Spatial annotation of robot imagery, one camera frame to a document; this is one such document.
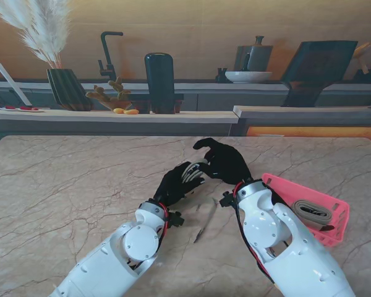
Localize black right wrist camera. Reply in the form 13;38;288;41
219;191;236;209

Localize small dark container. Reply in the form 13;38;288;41
354;65;371;84

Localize white pampas grass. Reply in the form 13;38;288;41
0;0;74;70

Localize green cactus plant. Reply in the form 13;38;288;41
85;76;132;111

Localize dark brown woven belt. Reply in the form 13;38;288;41
265;182;290;207

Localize dark angular stand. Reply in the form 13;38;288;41
279;40;359;108

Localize dark ribbed vase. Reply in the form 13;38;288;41
46;68;95;112

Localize yellow wooden utensil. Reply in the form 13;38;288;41
352;42;371;74

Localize pink plastic storage basket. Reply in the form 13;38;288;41
261;173;350;248

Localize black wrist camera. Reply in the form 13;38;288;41
219;191;236;209
167;211;186;229

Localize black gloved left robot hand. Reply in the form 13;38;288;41
153;161;205;209

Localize yellow lemons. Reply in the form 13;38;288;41
112;107;140;116

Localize plate with red food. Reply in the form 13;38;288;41
0;105;46;113

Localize white speckled bowl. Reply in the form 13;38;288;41
224;71;273;84

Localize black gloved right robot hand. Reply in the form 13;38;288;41
192;137;253;186

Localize beige woven belt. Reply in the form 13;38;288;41
181;158;221;243
292;200;335;232

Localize tall black appliance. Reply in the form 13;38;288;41
128;52;185;114

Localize black kitchen faucet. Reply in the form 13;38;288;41
98;31;124;82

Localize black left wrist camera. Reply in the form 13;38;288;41
167;211;186;229

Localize red black cable bundle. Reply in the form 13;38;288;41
126;202;171;273
233;184;276;284

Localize small black figurine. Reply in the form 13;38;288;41
215;67;228;84

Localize white leaning board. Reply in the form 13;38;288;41
0;62;33;106

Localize grey lidded pot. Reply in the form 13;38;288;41
234;35;274;73

